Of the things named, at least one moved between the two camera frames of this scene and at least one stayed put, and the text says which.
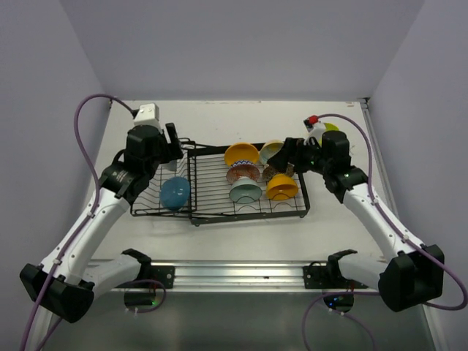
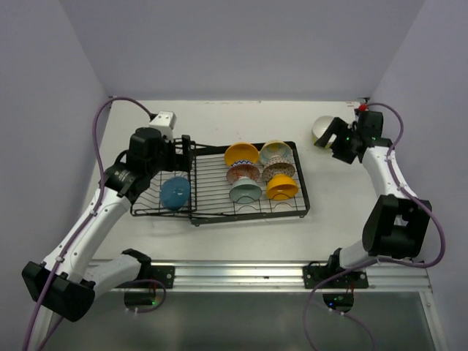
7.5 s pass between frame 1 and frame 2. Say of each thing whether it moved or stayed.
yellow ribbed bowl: stayed
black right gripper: moved
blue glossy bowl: stayed
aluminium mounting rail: stayed
